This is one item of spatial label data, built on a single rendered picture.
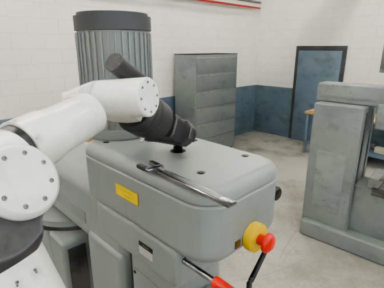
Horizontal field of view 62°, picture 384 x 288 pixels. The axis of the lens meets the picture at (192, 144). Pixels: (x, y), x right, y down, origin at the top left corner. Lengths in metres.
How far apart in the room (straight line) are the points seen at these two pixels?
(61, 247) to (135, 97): 0.74
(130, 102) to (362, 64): 6.96
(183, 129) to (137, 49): 0.27
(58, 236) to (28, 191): 0.84
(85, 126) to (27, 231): 0.17
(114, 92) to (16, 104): 4.46
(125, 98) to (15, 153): 0.22
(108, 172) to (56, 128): 0.38
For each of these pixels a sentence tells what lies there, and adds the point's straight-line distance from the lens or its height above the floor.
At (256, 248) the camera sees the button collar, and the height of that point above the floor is 1.74.
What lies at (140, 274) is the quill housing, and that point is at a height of 1.57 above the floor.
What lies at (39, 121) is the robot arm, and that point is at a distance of 0.42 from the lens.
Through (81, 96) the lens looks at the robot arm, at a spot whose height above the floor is 2.06.
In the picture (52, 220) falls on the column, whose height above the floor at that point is 1.56.
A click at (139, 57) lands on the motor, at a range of 0.86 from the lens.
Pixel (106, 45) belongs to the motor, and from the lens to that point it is 0.83.
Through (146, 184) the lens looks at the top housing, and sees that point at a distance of 0.67.
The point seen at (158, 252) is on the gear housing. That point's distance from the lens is 0.73.
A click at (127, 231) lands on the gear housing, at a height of 1.70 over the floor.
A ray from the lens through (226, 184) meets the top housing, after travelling 0.59.
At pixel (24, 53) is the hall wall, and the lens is 4.98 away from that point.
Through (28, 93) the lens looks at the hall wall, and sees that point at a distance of 5.01.
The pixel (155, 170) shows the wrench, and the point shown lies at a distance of 0.63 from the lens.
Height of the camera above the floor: 2.13
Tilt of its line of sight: 17 degrees down
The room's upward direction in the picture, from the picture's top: straight up
